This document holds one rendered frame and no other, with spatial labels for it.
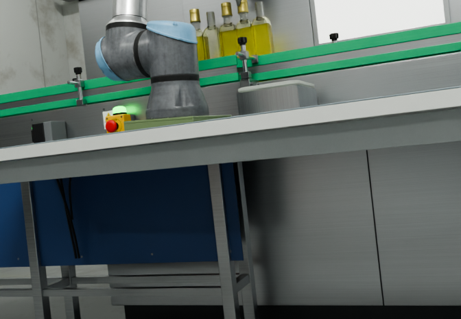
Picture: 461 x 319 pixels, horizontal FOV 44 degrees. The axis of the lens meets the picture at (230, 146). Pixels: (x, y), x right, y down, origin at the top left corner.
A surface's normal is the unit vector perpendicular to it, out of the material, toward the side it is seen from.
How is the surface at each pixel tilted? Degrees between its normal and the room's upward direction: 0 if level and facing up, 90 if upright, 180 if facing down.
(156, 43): 90
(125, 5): 84
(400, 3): 90
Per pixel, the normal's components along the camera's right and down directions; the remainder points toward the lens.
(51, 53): 0.89, -0.10
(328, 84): -0.36, 0.04
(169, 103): -0.20, -0.26
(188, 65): 0.58, 0.00
